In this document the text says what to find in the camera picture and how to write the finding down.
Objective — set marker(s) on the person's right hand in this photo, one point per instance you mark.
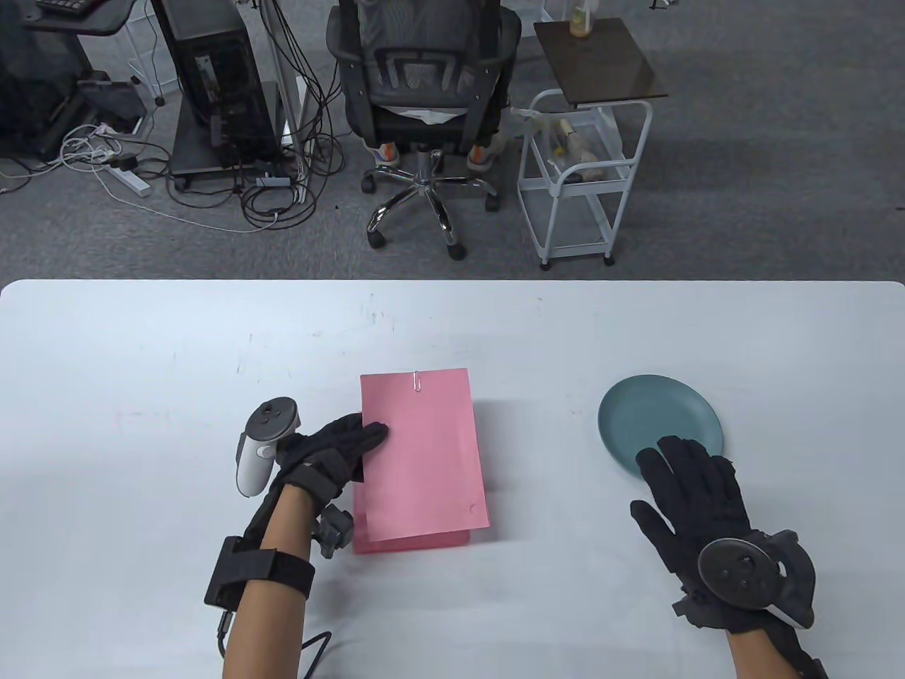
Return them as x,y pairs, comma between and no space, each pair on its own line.
700,502

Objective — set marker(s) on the person's left hand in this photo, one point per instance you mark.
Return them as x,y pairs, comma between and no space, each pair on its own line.
325,460

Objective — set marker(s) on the person's right forearm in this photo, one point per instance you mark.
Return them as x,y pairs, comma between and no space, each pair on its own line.
760,654

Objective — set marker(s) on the person's left forearm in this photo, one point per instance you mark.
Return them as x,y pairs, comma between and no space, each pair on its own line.
261,622

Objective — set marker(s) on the dark grey handheld controller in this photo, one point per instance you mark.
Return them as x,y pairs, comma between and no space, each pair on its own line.
272,417
735,569

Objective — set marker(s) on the teal round plate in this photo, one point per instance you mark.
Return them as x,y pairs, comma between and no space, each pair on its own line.
650,410

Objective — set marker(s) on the black electronics box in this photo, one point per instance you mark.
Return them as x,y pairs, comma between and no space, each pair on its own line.
223,576

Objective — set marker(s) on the white rolling cart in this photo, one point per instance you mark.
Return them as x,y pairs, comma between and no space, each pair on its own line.
573,226

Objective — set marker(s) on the black rolling stand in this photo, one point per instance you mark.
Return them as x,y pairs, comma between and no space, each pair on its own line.
191,152

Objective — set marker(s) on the white power strip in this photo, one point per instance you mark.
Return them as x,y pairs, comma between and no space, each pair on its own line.
131,182

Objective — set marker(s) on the black mesh office chair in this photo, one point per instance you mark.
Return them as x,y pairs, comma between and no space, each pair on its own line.
417,131

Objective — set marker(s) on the black power adapter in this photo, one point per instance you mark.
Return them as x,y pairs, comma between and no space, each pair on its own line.
126,163

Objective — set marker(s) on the white metal stand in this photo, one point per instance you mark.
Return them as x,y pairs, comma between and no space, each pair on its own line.
286,85

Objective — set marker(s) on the black computer tower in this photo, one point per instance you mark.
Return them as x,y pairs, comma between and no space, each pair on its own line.
212,71

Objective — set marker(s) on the brown side table top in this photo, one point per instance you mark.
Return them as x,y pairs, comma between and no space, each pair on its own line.
601,64

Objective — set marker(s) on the small clear bottle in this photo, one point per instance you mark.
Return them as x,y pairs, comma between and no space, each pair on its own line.
581,25

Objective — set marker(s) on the black desk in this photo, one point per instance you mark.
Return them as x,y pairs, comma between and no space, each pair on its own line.
92,20

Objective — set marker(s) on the black keyboard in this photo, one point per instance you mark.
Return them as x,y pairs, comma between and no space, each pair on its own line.
67,6

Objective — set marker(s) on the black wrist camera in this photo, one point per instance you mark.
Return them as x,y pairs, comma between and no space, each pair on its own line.
332,530
689,612

